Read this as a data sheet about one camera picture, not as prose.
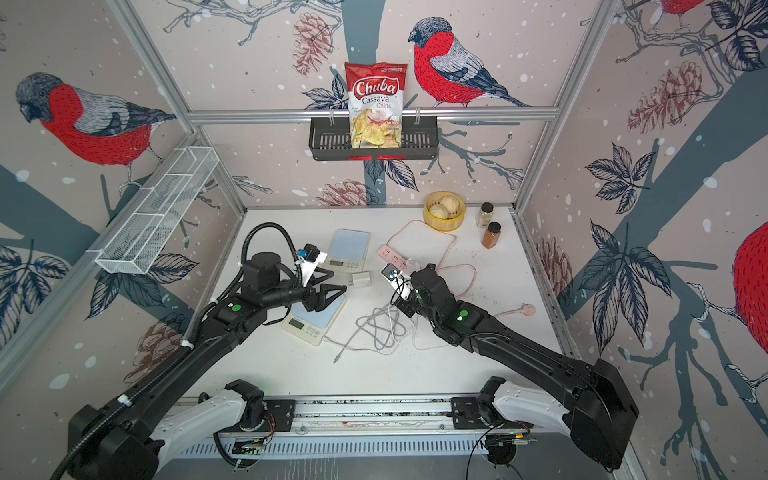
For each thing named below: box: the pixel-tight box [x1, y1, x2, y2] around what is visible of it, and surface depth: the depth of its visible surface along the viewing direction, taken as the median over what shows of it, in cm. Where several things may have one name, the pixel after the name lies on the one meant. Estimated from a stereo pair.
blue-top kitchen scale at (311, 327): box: [281, 290, 347, 347], surface depth 89 cm
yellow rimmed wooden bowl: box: [423, 191, 466, 232], surface depth 116 cm
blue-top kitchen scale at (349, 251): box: [324, 229, 371, 273], surface depth 110 cm
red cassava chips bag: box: [345, 62, 408, 149], surface depth 87 cm
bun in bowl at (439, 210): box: [430, 204, 448, 219], surface depth 113 cm
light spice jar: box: [476, 202, 494, 228], surface depth 112 cm
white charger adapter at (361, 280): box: [352, 272, 371, 289], surface depth 97 cm
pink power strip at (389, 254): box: [377, 244, 411, 275], surface depth 106 cm
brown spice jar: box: [481, 221, 502, 250], surface depth 106 cm
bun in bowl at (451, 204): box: [440, 196, 459, 215], surface depth 119 cm
